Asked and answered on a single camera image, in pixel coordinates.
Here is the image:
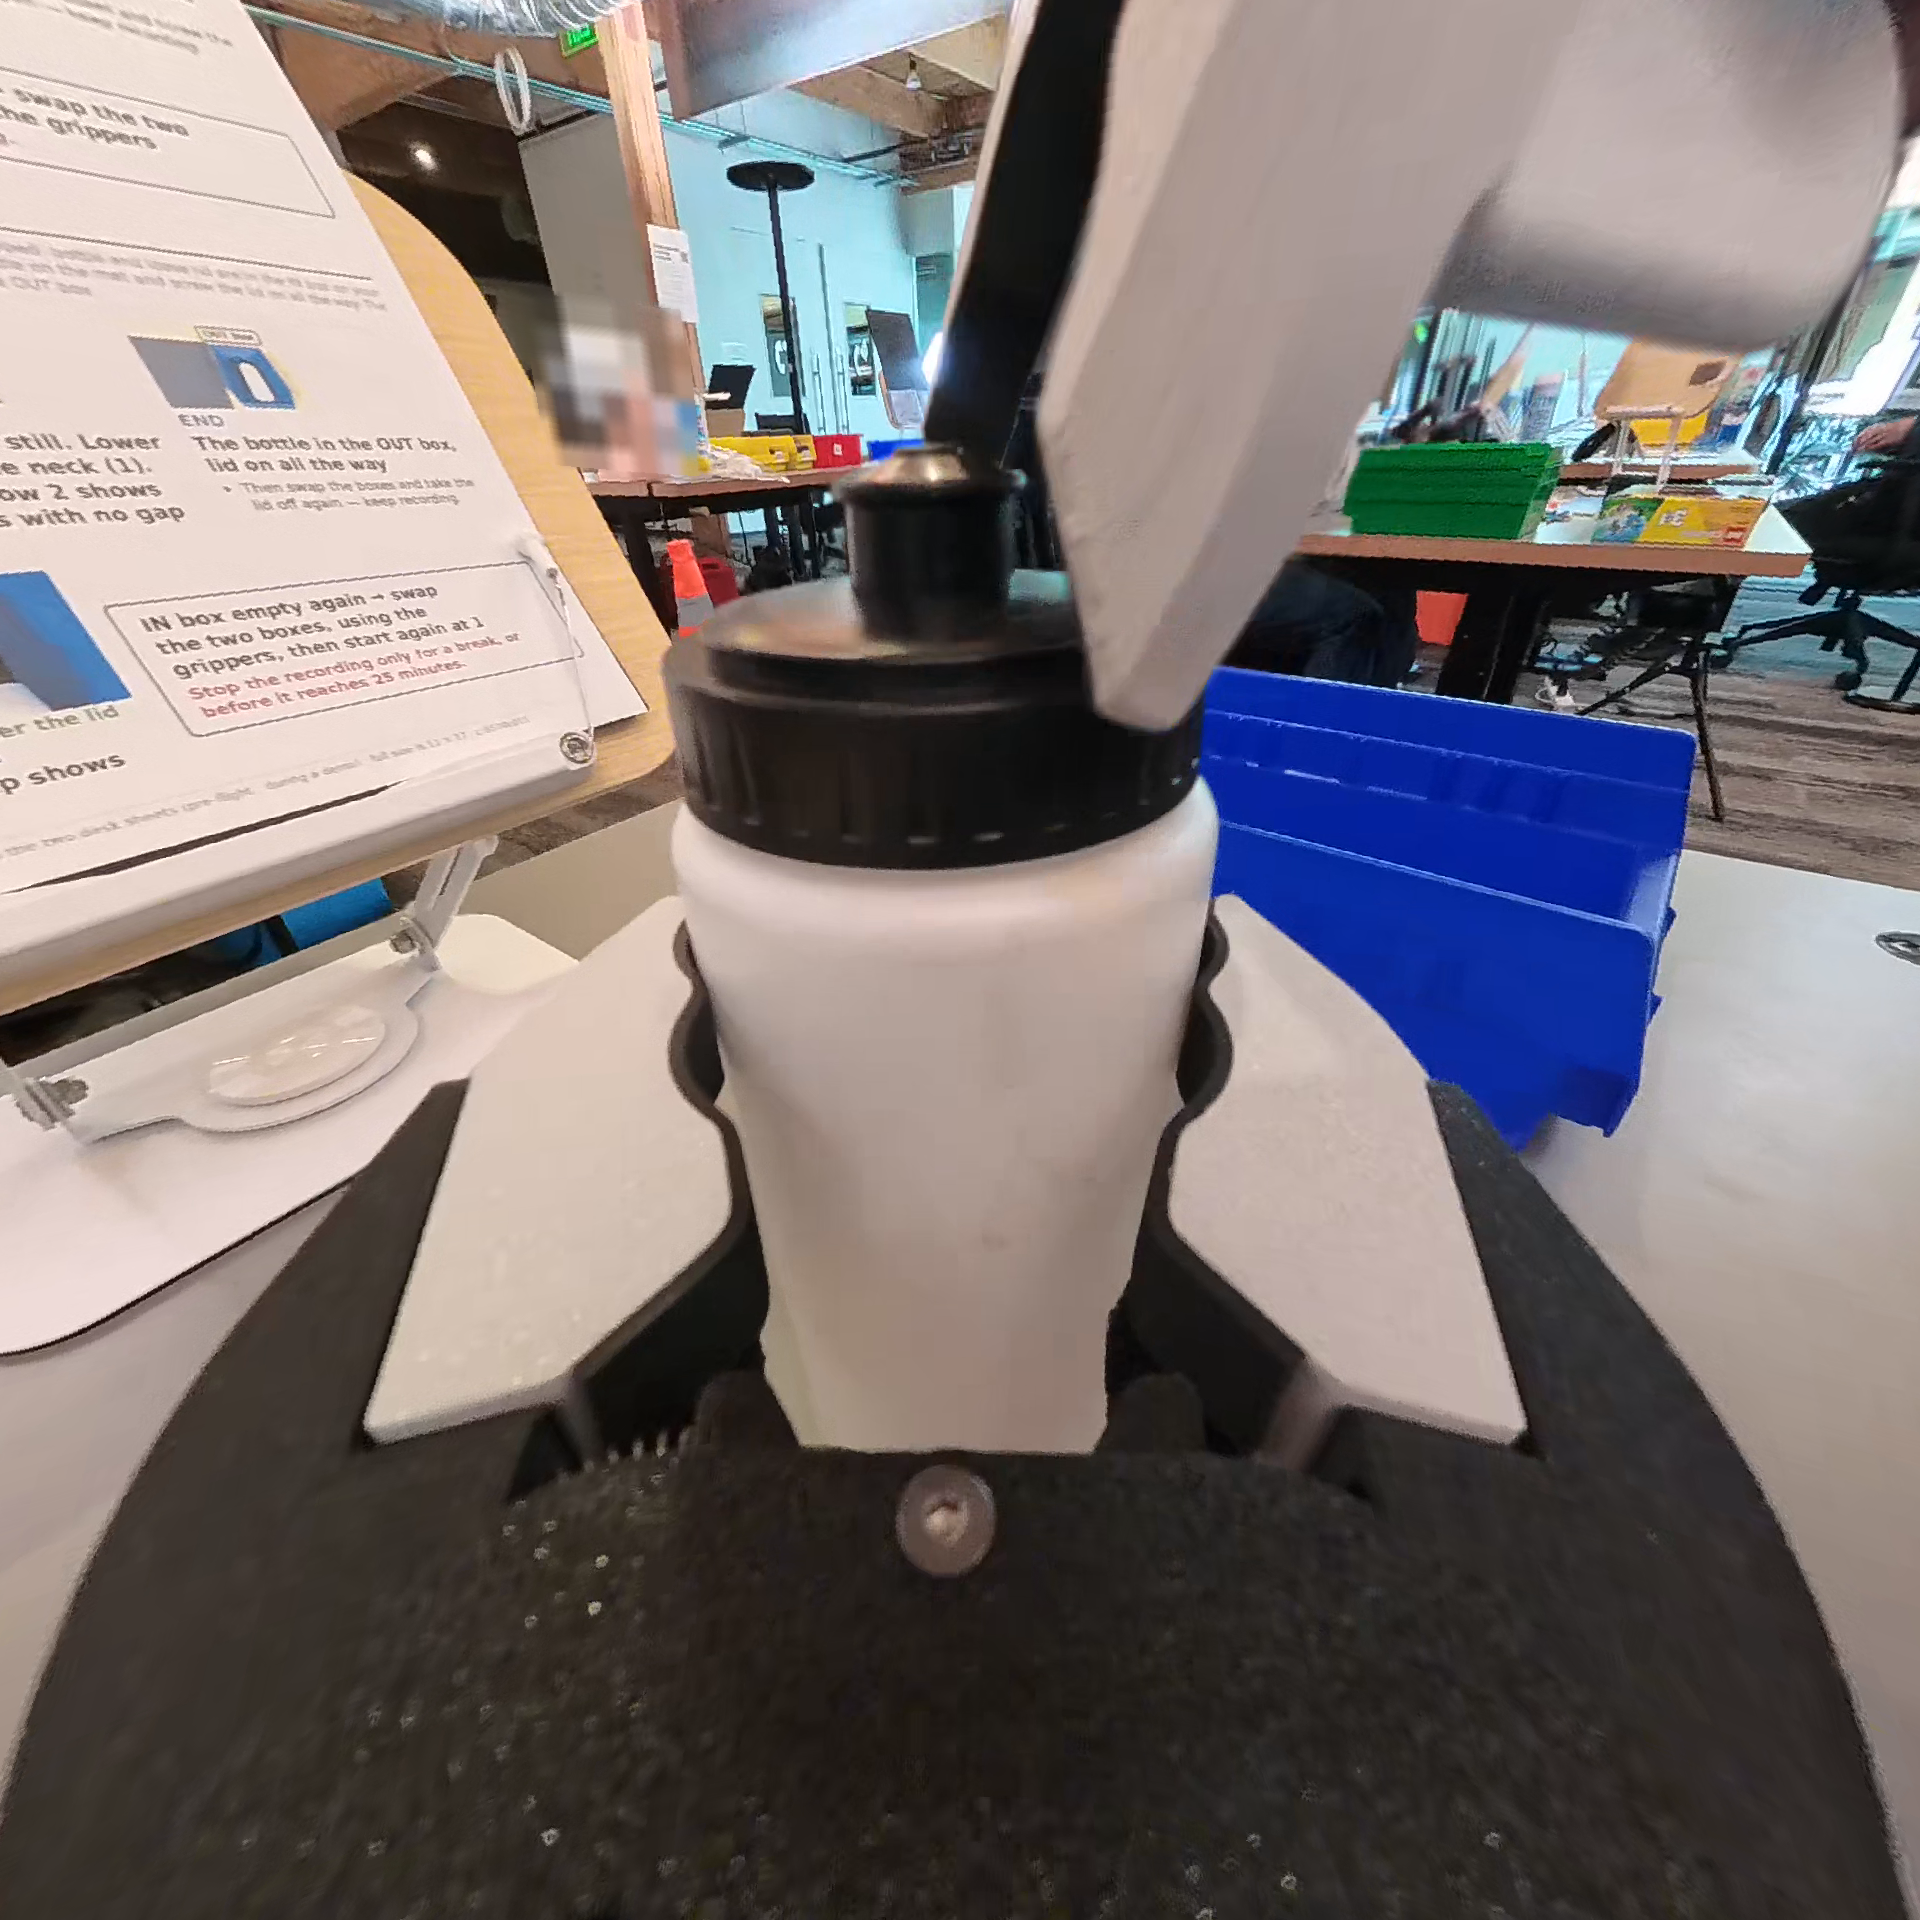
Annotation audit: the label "blue plastic bin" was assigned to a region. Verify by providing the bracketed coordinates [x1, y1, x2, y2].
[1201, 666, 1698, 1154]

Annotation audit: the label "orange traffic cone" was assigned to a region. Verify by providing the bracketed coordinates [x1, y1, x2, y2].
[661, 536, 741, 643]

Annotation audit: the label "green stacked bins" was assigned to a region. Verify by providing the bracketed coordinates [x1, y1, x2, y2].
[1342, 441, 1563, 541]

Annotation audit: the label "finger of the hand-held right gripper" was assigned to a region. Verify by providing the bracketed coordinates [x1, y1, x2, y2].
[1035, 0, 1911, 733]
[922, 0, 1128, 462]

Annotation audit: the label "black bottle lid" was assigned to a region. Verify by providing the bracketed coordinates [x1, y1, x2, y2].
[662, 441, 1206, 872]

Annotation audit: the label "printed instruction sheet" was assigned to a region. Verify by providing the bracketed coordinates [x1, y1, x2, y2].
[0, 0, 651, 902]

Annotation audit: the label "white plastic bottle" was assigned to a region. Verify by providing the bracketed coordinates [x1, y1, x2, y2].
[671, 810, 1219, 1454]

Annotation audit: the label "wooden background table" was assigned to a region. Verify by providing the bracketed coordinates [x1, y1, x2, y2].
[1296, 501, 1819, 707]

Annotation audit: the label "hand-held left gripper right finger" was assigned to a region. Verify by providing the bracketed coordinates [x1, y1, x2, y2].
[1106, 893, 1530, 1470]

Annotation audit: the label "black floor lamp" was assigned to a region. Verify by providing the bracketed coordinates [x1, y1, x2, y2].
[726, 155, 820, 437]

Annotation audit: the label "yellow cardboard box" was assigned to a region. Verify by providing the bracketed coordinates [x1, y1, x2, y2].
[1590, 482, 1777, 545]

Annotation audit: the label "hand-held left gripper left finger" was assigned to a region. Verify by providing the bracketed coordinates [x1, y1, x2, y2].
[364, 893, 770, 1454]

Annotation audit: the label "black office chair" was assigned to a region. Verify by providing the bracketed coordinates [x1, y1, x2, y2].
[1724, 450, 1920, 707]

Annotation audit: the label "background document stand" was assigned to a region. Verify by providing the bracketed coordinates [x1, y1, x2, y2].
[1593, 342, 1743, 451]

